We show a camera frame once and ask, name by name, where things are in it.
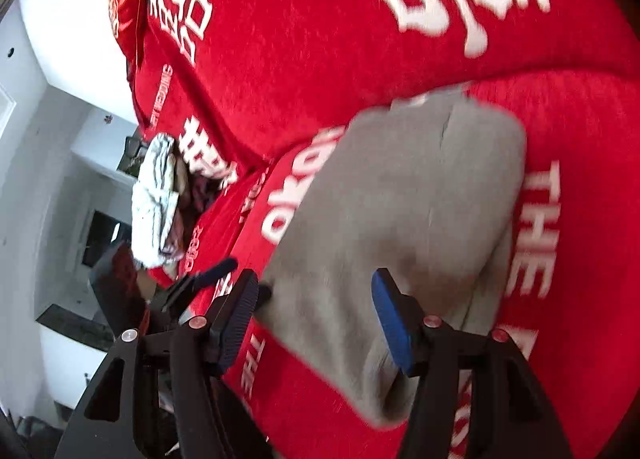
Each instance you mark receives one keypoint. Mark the red wedding blanket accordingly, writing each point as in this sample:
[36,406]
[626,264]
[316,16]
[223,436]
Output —
[572,294]

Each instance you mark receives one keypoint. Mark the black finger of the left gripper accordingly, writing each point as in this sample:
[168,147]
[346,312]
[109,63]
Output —
[177,298]

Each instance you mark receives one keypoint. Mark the grey knit sweater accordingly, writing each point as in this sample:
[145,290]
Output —
[426,191]

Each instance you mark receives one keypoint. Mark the white striped cloth pile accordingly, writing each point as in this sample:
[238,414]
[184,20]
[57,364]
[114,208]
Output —
[157,226]

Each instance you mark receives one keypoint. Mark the red wedding pillow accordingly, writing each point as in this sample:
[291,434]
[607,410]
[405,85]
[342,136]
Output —
[236,82]

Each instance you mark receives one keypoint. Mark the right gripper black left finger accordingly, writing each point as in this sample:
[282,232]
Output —
[159,391]

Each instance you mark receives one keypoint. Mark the dark wall television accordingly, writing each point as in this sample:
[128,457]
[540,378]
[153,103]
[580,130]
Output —
[104,230]

